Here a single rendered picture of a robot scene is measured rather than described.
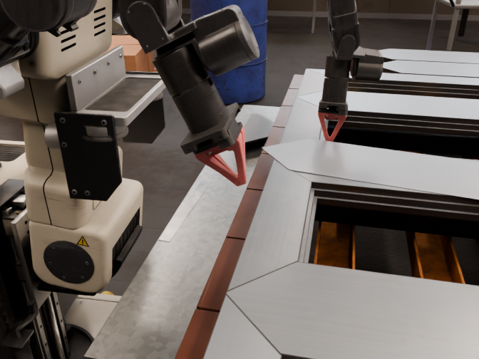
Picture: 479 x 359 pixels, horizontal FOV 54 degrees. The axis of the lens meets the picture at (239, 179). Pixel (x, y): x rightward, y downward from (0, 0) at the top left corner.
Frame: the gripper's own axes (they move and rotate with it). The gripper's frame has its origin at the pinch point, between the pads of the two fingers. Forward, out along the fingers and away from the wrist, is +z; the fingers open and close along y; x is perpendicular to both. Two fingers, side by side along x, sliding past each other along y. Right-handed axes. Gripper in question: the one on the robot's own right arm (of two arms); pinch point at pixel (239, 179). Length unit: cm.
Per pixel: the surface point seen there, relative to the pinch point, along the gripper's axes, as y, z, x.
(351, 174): 31.4, 20.3, -10.4
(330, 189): 26.7, 19.6, -6.1
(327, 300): -7.5, 18.1, -6.0
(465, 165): 39, 31, -32
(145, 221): 133, 59, 106
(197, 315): -9.7, 13.2, 11.4
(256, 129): 87, 21, 19
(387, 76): 108, 27, -25
